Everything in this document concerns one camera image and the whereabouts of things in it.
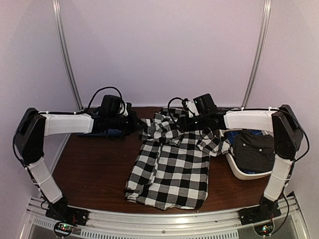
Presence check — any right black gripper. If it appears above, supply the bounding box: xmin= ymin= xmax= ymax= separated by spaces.
xmin=174 ymin=113 xmax=209 ymax=133

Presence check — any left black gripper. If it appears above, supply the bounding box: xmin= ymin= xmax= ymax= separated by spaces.
xmin=108 ymin=110 xmax=146 ymax=135

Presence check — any black white checked shirt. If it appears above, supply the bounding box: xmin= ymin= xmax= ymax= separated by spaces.
xmin=125 ymin=108 xmax=231 ymax=210

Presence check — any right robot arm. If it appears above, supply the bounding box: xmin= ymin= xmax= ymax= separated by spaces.
xmin=177 ymin=94 xmax=306 ymax=220

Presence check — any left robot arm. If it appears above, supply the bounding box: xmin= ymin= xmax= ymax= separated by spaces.
xmin=13 ymin=95 xmax=144 ymax=221

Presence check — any folded blue shirt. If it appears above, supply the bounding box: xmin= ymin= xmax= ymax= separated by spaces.
xmin=76 ymin=129 xmax=124 ymax=139

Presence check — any blue shirt in basket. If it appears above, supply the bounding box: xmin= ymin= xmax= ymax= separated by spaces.
xmin=224 ymin=129 xmax=265 ymax=140

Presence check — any white plastic basket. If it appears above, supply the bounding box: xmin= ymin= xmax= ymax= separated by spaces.
xmin=218 ymin=124 xmax=275 ymax=181

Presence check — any dark striped shirt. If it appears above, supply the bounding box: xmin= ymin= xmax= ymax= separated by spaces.
xmin=233 ymin=130 xmax=275 ymax=173

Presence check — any left small circuit board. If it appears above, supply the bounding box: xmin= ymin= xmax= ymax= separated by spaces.
xmin=53 ymin=222 xmax=75 ymax=237

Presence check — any small circuit board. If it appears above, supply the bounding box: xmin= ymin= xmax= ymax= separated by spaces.
xmin=53 ymin=222 xmax=75 ymax=237
xmin=254 ymin=222 xmax=274 ymax=237

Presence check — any right small circuit board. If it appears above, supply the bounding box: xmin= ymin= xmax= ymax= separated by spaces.
xmin=254 ymin=222 xmax=274 ymax=237

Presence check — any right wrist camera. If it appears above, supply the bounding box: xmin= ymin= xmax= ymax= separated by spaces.
xmin=182 ymin=98 xmax=199 ymax=118

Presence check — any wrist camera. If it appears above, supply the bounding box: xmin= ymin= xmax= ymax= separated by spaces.
xmin=182 ymin=98 xmax=199 ymax=118
xmin=123 ymin=102 xmax=132 ymax=117

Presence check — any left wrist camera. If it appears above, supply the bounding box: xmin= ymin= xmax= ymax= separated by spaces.
xmin=123 ymin=102 xmax=132 ymax=117

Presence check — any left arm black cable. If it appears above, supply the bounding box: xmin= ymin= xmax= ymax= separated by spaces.
xmin=77 ymin=86 xmax=125 ymax=115

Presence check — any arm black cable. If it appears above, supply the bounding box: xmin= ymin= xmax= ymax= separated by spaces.
xmin=77 ymin=86 xmax=125 ymax=115
xmin=167 ymin=96 xmax=187 ymax=124

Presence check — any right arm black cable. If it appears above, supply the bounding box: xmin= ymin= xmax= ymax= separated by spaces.
xmin=167 ymin=96 xmax=187 ymax=124

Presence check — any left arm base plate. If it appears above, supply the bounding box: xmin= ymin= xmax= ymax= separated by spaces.
xmin=45 ymin=205 xmax=89 ymax=226

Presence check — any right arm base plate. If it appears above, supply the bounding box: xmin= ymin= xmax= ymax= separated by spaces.
xmin=238 ymin=205 xmax=281 ymax=225

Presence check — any front aluminium rail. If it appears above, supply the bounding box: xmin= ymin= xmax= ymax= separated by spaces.
xmin=17 ymin=195 xmax=311 ymax=239

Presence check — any right aluminium frame post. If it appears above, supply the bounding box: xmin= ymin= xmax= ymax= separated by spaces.
xmin=241 ymin=0 xmax=272 ymax=107

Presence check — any aluminium frame post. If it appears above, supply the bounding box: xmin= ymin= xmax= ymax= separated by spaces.
xmin=241 ymin=0 xmax=272 ymax=107
xmin=52 ymin=0 xmax=84 ymax=110

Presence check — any left aluminium frame post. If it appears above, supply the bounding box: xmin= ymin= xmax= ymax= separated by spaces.
xmin=52 ymin=0 xmax=84 ymax=110

